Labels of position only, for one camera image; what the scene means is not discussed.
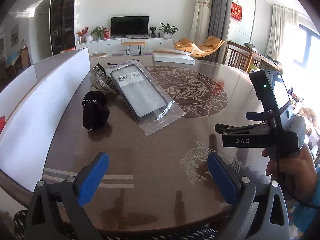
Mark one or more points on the white tv cabinet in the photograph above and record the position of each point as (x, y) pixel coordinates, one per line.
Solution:
(114, 45)

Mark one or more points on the black flat television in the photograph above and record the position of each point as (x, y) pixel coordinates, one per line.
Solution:
(129, 25)

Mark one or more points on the black display cabinet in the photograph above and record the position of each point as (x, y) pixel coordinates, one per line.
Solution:
(61, 25)

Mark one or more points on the orange lounge chair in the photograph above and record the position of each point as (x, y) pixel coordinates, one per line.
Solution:
(210, 46)

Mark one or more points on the red wall decoration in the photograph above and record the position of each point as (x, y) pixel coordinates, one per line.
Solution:
(236, 11)

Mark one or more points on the gripper mounted camera box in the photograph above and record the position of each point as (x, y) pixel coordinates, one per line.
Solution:
(271, 91)

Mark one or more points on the small wooden stool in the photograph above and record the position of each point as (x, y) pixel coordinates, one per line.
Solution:
(138, 44)

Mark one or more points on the large white cardboard box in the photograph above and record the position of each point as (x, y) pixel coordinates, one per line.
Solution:
(33, 104)

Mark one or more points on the phone case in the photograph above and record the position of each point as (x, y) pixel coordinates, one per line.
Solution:
(152, 107)

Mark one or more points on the person's right hand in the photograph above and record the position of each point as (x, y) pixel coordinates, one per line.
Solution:
(303, 171)

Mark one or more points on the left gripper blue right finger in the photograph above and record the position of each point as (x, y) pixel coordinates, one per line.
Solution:
(225, 178)

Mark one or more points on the flat white cardboard box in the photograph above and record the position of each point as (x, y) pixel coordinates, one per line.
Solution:
(172, 56)

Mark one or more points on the red flowers in vase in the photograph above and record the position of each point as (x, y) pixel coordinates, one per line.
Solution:
(81, 33)

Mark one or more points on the green potted plant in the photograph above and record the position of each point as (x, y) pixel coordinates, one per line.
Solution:
(168, 30)

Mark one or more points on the red snack packet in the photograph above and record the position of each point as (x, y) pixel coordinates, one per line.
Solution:
(2, 123)

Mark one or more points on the wooden dining chair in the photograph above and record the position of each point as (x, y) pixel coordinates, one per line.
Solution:
(241, 57)

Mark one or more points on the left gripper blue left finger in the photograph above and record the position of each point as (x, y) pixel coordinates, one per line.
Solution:
(89, 178)

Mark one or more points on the black velvet pouch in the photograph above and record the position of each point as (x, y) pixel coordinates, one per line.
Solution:
(95, 111)

